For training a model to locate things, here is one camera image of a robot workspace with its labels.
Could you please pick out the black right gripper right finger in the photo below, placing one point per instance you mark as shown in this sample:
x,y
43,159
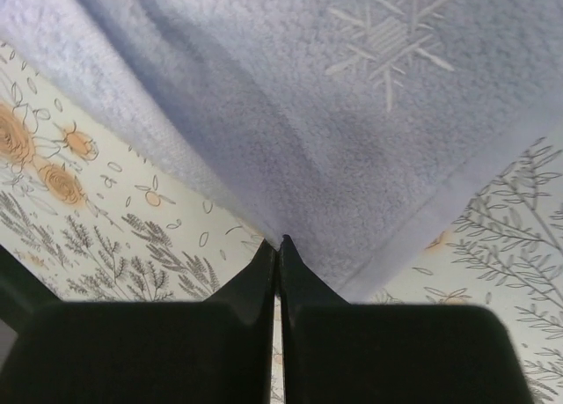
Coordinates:
x,y
337,352

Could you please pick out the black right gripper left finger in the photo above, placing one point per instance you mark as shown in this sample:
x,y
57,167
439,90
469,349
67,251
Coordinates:
x,y
215,351

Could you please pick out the light blue towel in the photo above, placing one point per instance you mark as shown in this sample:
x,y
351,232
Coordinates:
x,y
360,128

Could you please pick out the floral patterned table mat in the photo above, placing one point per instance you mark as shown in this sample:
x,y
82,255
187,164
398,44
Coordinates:
x,y
89,218

